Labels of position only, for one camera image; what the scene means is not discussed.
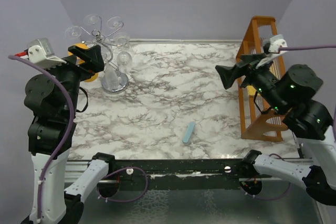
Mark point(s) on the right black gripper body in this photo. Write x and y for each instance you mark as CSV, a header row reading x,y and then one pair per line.
x,y
263,79

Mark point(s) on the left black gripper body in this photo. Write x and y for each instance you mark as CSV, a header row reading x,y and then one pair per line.
x,y
79,72

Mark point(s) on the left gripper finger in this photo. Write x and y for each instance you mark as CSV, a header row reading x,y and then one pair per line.
x,y
95,62
80,52

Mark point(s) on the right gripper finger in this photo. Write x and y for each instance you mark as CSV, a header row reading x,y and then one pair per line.
x,y
228,75
251,60

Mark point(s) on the clear ribbed wine glass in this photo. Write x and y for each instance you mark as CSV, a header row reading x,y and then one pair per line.
x,y
112,81

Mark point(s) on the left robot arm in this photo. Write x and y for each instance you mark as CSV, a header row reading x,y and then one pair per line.
x,y
52,97

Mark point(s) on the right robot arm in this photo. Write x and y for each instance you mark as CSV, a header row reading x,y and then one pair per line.
x,y
310,121

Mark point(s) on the chrome wine glass rack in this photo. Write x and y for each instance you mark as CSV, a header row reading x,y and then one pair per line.
x,y
98,38

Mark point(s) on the wooden dish rack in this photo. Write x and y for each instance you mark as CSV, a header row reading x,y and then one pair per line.
x,y
259,120

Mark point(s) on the light blue eraser bar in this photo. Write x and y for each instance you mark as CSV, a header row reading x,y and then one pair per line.
x,y
188,133

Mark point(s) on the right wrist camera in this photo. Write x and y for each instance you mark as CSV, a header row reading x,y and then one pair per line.
x,y
275,47

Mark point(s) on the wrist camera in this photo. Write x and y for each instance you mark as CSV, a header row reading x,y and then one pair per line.
x,y
275,47
41,53

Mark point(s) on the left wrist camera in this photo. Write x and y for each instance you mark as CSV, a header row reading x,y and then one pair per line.
x,y
41,53

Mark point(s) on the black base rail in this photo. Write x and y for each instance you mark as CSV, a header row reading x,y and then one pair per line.
x,y
177,174

